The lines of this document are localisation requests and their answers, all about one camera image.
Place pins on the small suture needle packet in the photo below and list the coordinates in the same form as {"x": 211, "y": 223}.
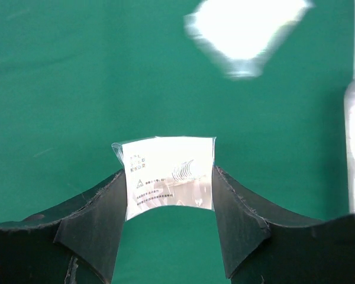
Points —
{"x": 167, "y": 171}

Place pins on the green surgical drape cloth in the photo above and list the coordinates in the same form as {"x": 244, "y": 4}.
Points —
{"x": 76, "y": 76}

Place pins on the green printed gauze packet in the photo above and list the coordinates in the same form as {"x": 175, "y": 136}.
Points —
{"x": 241, "y": 36}

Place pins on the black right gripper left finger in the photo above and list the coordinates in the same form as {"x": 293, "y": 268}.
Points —
{"x": 76, "y": 241}

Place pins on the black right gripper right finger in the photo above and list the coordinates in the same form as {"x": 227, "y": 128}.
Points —
{"x": 262, "y": 242}

